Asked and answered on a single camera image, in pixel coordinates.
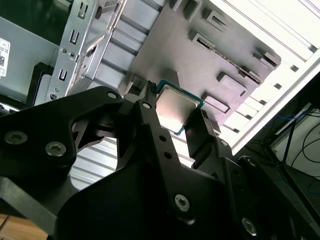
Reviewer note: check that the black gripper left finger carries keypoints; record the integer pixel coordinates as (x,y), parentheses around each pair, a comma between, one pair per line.
(37,120)

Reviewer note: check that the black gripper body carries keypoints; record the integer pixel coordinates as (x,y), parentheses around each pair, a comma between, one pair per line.
(112,207)

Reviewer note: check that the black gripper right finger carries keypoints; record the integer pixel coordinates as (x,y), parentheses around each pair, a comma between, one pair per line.
(225,162)

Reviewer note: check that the silver CPU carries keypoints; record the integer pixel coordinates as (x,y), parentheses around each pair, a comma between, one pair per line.
(175,107)

